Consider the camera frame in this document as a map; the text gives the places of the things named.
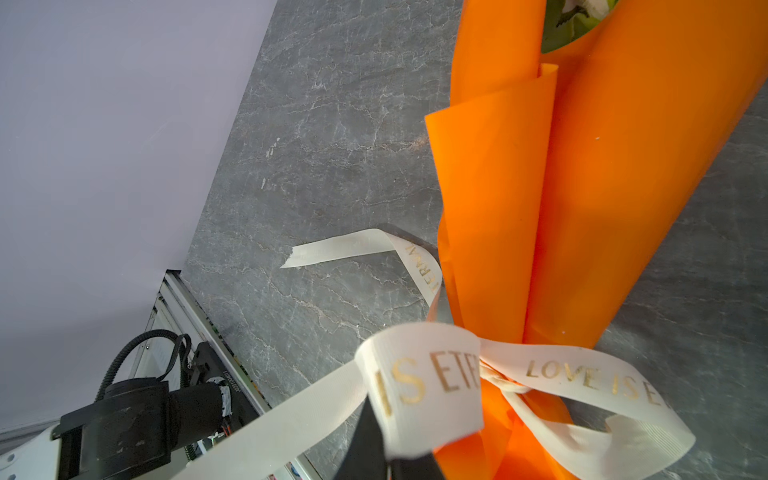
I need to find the orange wrapping paper sheet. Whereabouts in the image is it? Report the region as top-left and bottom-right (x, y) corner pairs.
(424, 0), (768, 480)

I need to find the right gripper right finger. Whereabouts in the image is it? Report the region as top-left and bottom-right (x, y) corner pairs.
(391, 453), (445, 480)

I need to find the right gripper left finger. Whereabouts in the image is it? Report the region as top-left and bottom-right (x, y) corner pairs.
(334, 399), (387, 480)

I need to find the white printed ribbon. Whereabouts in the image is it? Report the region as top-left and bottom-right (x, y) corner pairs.
(170, 228), (697, 480)

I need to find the white fake rose stem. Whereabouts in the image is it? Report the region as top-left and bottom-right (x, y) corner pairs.
(541, 0), (618, 53)

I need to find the aluminium front rail frame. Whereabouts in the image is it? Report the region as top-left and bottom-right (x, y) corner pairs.
(129, 270), (322, 479)

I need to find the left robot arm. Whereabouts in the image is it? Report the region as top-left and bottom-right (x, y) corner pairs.
(1, 329), (238, 479)

